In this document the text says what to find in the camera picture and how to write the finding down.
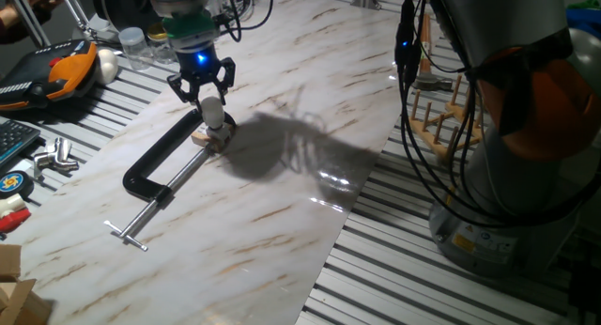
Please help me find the wooden handle hammer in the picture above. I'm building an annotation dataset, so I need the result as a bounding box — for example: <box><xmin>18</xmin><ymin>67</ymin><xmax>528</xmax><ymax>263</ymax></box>
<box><xmin>411</xmin><ymin>12</ymin><xmax>455</xmax><ymax>92</ymax></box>

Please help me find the glass jar gold lid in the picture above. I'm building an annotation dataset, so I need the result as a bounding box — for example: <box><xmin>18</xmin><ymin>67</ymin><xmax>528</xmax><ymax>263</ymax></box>
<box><xmin>146</xmin><ymin>23</ymin><xmax>177</xmax><ymax>66</ymax></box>

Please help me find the white egg-shaped object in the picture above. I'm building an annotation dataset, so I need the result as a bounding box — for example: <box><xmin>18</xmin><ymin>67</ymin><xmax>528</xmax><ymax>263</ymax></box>
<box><xmin>96</xmin><ymin>47</ymin><xmax>119</xmax><ymax>85</ymax></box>

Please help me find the green gripper mount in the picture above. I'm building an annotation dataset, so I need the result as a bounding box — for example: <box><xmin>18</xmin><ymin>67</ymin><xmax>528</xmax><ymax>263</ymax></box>
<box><xmin>162</xmin><ymin>10</ymin><xmax>222</xmax><ymax>53</ymax></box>

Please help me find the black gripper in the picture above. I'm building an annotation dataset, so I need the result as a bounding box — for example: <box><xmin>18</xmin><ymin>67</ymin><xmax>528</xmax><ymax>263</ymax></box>
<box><xmin>166</xmin><ymin>45</ymin><xmax>238</xmax><ymax>111</ymax></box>

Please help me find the silver metal pipe fitting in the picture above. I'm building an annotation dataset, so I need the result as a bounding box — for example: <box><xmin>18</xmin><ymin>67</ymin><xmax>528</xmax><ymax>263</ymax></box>
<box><xmin>32</xmin><ymin>136</ymin><xmax>80</xmax><ymax>179</ymax></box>

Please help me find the person forearm dark sleeve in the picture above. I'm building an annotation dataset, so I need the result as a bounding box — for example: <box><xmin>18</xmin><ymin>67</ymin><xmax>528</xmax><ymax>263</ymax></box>
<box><xmin>0</xmin><ymin>3</ymin><xmax>55</xmax><ymax>45</ymax></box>

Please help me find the thin metal stand rod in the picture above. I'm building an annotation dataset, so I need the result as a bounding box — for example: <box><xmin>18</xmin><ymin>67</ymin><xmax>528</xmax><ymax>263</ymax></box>
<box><xmin>56</xmin><ymin>0</ymin><xmax>96</xmax><ymax>40</ymax></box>

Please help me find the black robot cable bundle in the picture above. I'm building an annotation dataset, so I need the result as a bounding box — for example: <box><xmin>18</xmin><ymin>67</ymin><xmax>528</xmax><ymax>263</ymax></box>
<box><xmin>393</xmin><ymin>0</ymin><xmax>601</xmax><ymax>227</ymax></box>

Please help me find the black keyboard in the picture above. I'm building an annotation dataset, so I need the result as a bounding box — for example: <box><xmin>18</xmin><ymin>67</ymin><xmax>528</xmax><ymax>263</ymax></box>
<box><xmin>0</xmin><ymin>119</ymin><xmax>41</xmax><ymax>169</ymax></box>

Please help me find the black round spool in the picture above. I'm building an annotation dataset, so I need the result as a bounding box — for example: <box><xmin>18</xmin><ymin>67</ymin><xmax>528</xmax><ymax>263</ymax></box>
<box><xmin>91</xmin><ymin>0</ymin><xmax>161</xmax><ymax>33</ymax></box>

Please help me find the clear plastic jar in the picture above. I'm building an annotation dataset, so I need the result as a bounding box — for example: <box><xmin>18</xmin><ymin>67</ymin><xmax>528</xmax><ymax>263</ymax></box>
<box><xmin>117</xmin><ymin>26</ymin><xmax>155</xmax><ymax>71</ymax></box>

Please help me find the black orange teach pendant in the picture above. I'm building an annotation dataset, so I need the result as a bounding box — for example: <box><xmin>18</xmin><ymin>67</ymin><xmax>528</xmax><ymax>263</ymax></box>
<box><xmin>0</xmin><ymin>39</ymin><xmax>99</xmax><ymax>111</ymax></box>

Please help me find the black metal C-clamp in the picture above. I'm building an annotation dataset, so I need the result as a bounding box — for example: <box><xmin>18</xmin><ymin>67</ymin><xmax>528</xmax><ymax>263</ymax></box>
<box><xmin>103</xmin><ymin>107</ymin><xmax>238</xmax><ymax>253</ymax></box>

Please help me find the grey metal stand bar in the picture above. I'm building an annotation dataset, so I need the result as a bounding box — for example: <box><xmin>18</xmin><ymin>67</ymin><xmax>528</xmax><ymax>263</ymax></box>
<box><xmin>3</xmin><ymin>0</ymin><xmax>52</xmax><ymax>48</ymax></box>

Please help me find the marble pattern sheet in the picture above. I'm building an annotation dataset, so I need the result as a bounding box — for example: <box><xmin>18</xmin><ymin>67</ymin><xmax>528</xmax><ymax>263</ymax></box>
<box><xmin>7</xmin><ymin>0</ymin><xmax>440</xmax><ymax>325</ymax></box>

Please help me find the wooden peg rack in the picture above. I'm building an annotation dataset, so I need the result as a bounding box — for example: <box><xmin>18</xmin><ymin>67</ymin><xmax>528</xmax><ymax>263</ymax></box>
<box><xmin>408</xmin><ymin>74</ymin><xmax>485</xmax><ymax>164</ymax></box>

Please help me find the white red valve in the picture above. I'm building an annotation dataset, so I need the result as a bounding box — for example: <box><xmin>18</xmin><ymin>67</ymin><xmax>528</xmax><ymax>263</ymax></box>
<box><xmin>0</xmin><ymin>193</ymin><xmax>32</xmax><ymax>235</ymax></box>

